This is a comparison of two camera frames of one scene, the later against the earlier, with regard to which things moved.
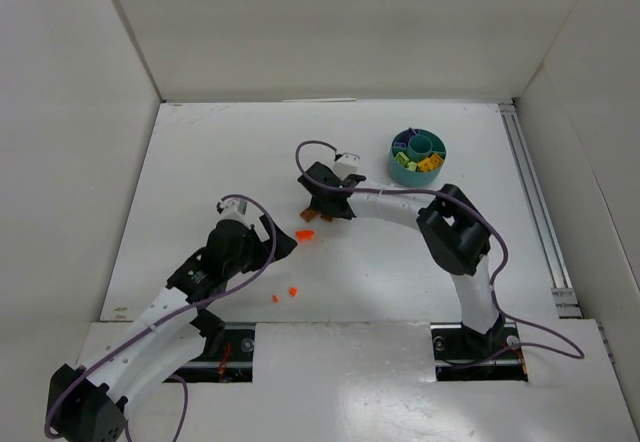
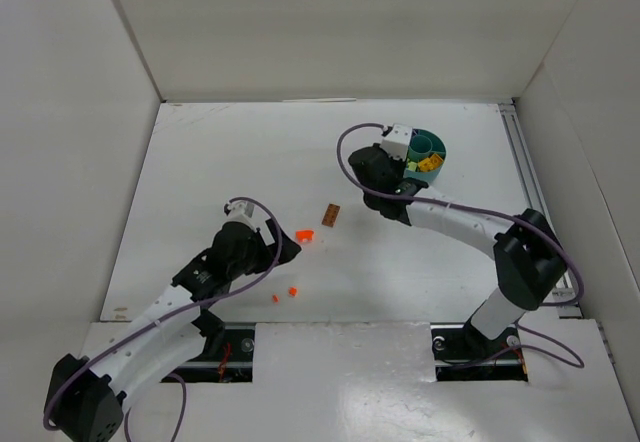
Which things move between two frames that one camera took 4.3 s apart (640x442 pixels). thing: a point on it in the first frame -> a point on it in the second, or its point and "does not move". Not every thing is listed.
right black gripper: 326,200 -> 415,183
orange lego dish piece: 304,235 does not move
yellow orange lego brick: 432,163 does not move
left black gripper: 267,241 does not move
